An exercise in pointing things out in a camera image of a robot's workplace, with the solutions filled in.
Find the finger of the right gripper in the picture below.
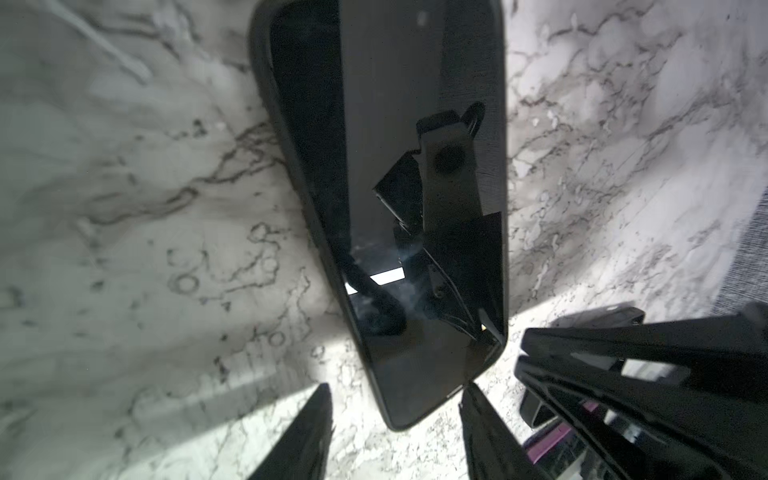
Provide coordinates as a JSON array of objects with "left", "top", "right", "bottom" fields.
[
  {"left": 521, "top": 302, "right": 767, "bottom": 402},
  {"left": 515, "top": 355, "right": 767, "bottom": 479}
]

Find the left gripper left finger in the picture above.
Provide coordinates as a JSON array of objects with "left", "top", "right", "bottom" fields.
[{"left": 248, "top": 383, "right": 333, "bottom": 480}]

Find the black smartphone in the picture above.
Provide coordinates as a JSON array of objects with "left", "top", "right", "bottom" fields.
[
  {"left": 523, "top": 418, "right": 617, "bottom": 479},
  {"left": 268, "top": 0, "right": 510, "bottom": 428}
]

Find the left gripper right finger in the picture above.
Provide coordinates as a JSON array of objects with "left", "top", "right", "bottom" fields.
[{"left": 459, "top": 382, "right": 545, "bottom": 480}]

